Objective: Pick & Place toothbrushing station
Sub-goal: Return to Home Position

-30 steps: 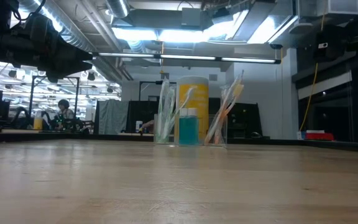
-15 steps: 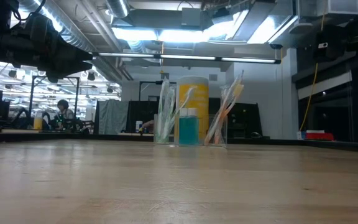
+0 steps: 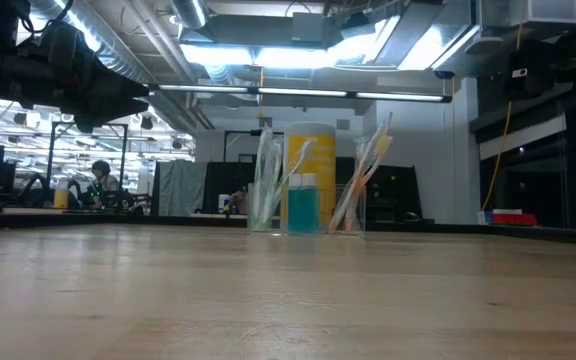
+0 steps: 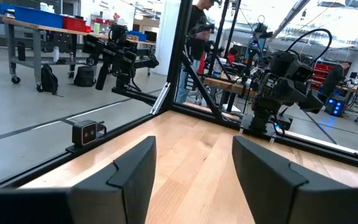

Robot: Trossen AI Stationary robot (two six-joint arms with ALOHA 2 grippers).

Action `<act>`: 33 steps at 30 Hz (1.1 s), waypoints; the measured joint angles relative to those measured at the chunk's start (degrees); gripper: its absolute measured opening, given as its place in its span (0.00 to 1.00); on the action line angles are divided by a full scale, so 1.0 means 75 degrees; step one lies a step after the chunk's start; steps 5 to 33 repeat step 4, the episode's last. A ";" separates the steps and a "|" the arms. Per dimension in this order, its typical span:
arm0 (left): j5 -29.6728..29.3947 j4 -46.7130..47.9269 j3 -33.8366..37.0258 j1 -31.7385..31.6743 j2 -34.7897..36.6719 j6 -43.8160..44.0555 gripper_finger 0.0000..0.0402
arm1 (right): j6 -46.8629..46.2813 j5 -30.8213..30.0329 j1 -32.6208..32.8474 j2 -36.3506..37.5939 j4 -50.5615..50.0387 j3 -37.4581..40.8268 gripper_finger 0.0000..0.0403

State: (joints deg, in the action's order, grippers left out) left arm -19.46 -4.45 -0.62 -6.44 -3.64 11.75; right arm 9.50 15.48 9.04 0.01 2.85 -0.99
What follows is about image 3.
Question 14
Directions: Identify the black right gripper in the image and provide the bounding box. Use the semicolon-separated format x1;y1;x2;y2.
505;39;562;100

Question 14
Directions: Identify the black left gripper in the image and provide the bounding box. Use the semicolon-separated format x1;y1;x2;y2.
15;47;150;134

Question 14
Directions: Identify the black gantry stand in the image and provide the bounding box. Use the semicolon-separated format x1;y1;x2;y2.
47;121;129;201

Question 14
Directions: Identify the person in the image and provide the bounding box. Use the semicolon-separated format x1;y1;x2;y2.
227;189;250;216
85;159;119;209

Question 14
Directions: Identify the grey curtain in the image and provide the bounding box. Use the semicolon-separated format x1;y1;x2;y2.
156;159;208;217

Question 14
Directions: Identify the red box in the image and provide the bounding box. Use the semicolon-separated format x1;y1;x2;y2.
490;208;538;226

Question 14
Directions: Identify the long LED light bar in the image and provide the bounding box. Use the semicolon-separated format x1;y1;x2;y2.
145;82;453;104

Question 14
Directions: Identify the black partition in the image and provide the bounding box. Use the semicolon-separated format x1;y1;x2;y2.
202;154;423;231

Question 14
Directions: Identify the yellow white wipes canister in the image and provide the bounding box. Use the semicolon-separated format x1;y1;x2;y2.
281;122;338;234

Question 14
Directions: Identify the clear acrylic organizer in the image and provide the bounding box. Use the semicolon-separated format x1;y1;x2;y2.
246;182;368;236

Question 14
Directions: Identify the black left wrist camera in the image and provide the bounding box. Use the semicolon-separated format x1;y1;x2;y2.
42;19;94;66

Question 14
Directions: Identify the yellow cable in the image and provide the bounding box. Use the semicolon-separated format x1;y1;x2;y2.
481;19;524;211

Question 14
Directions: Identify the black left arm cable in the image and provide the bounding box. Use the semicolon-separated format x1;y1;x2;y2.
20;0;75;36

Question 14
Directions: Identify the black table frame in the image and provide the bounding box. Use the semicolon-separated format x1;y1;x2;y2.
0;208;576;247

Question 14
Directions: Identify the black arch frame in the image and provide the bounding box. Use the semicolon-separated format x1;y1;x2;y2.
223;128;285;162

